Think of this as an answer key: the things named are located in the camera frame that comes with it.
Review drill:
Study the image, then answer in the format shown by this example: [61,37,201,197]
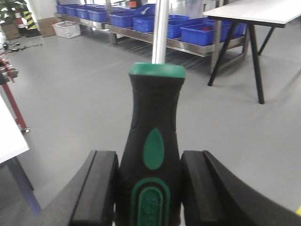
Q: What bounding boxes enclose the blue bin with red item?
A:
[181,23,214,46]

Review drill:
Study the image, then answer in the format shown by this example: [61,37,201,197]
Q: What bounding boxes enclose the yellow black traffic cone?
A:
[24,11,41,38]

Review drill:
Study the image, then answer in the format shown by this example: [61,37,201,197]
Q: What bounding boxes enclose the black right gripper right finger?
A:
[182,151,301,226]

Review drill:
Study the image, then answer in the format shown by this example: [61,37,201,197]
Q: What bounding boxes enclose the green potted plant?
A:
[0,0,27,23]

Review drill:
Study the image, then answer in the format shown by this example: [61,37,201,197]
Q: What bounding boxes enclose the red white traffic cone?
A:
[15,9,27,36]

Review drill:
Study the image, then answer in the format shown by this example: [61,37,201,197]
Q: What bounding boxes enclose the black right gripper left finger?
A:
[23,150,118,226]

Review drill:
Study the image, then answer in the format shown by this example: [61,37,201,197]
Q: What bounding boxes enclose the brown cardboard box on floor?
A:
[38,17,61,38]

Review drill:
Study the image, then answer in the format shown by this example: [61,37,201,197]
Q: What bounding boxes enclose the white table with black legs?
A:
[204,0,301,104]

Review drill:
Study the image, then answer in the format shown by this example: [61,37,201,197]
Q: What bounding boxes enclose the steel roller shelf rack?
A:
[55,13,250,72]

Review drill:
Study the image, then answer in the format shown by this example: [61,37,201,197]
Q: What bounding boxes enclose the red conveyor end bracket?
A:
[0,57,31,135]

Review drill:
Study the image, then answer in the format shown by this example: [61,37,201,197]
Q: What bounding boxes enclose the green black screwdriver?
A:
[115,0,185,226]

